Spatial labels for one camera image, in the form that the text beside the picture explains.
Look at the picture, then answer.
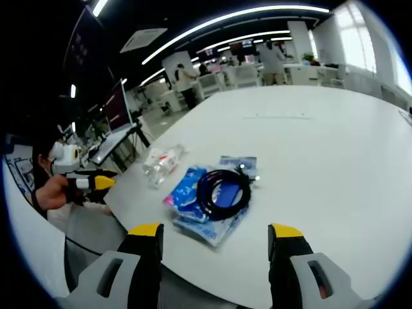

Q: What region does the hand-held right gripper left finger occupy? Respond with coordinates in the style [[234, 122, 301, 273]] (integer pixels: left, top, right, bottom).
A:
[[56, 221, 165, 309]]

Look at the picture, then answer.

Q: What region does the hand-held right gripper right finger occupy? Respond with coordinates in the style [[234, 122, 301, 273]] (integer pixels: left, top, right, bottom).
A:
[[267, 223, 374, 309]]

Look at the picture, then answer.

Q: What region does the clear plastic water bottle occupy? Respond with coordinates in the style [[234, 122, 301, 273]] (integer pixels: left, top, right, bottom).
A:
[[142, 144, 187, 189]]

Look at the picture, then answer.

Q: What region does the blue plastic packet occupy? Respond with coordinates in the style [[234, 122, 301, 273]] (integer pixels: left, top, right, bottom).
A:
[[170, 155, 258, 248]]

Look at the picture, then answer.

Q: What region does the blue tissue pack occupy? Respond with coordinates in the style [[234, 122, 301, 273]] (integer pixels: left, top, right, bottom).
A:
[[162, 165, 252, 223]]

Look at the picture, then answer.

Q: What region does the black cable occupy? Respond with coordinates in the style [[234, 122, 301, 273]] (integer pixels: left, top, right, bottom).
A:
[[195, 163, 261, 222]]

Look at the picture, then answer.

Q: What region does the person's left hand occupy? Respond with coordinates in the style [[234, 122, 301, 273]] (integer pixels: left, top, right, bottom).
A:
[[35, 175, 84, 211]]

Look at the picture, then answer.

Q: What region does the person's head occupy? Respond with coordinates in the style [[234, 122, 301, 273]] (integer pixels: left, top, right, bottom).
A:
[[31, 140, 56, 181]]

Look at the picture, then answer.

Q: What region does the grey side desk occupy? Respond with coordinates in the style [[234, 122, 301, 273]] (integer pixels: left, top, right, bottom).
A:
[[89, 126, 139, 165]]

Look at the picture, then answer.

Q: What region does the black tripod stand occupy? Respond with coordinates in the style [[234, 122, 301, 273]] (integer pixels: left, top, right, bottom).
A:
[[130, 118, 151, 149]]

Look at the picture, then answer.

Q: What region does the large display screen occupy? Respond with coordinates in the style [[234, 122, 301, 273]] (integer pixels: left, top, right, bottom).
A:
[[101, 79, 135, 133]]

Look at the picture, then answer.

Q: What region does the white table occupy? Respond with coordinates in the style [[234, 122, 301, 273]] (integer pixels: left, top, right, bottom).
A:
[[102, 84, 412, 306]]

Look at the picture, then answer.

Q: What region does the ceiling air vent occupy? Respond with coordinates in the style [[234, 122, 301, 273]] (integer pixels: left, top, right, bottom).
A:
[[119, 27, 168, 54]]

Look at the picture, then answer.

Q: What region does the short ceiling light strip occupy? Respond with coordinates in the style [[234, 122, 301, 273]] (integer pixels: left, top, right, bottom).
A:
[[196, 30, 290, 54]]

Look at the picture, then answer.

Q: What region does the long ceiling light strip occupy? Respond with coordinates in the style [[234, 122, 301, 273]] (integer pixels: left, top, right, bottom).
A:
[[141, 5, 331, 65]]

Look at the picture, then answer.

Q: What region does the bright window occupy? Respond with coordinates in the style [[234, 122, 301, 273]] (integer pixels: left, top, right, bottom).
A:
[[334, 3, 377, 75]]

